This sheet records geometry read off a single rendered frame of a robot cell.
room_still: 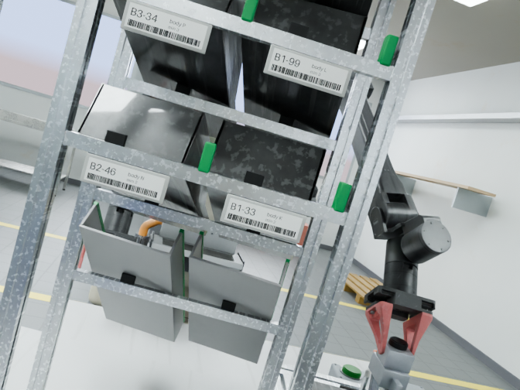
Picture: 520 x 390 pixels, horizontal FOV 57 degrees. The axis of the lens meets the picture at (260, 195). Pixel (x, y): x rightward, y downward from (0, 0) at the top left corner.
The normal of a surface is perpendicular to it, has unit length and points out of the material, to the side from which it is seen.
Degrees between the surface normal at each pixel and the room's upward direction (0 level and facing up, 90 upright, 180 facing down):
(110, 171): 90
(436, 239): 54
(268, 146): 65
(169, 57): 155
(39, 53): 90
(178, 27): 90
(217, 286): 135
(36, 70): 90
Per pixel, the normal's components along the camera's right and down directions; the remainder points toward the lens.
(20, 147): 0.18, 0.15
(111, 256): -0.29, 0.72
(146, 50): -0.31, 0.89
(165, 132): 0.01, -0.35
